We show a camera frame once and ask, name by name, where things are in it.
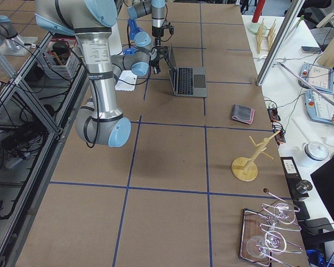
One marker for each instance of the grey laptop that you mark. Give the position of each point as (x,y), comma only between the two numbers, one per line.
(187,81)

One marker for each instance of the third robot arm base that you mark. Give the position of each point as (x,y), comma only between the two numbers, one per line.
(11,42)

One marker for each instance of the white plastic tray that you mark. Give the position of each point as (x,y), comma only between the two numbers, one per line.
(126,81)

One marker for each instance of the grey plastic basket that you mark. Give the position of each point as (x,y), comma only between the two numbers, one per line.
(57,59)

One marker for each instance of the red cylinder on green base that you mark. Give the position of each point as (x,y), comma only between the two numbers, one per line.
(254,25)

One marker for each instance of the folded grey pink cloth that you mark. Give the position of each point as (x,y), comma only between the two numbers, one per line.
(243,114)

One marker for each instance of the wooden dish rack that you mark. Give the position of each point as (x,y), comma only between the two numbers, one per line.
(267,34)

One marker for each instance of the orange black electronics board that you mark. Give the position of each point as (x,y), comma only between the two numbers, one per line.
(276,124)

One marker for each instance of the wooden mug tree stand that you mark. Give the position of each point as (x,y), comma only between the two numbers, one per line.
(243,168)

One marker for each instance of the black smartphone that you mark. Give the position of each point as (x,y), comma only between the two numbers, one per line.
(312,50)

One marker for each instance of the upper teach pendant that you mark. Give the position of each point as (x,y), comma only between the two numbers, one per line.
(319,77)

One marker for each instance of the teach pendant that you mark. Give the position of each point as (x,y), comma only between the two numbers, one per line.
(318,109)
(319,77)

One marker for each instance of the lower teach pendant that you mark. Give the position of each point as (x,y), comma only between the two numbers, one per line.
(318,109)

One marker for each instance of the white enamel pot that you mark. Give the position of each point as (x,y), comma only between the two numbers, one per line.
(313,152)

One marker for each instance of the black box with knob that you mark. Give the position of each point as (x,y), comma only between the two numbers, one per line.
(298,187)

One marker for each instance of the upper wine glass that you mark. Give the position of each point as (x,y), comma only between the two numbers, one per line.
(283,214)

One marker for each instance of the wine glass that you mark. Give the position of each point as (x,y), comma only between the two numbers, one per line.
(283,214)
(262,246)

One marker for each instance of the lower wine glass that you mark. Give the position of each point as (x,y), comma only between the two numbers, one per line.
(262,246)

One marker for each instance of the aluminium frame post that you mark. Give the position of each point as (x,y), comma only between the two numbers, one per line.
(283,31)

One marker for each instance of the green handled reacher stick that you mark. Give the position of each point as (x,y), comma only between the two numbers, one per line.
(307,84)

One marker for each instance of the wooden tray with wire rack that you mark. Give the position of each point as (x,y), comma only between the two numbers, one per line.
(259,222)

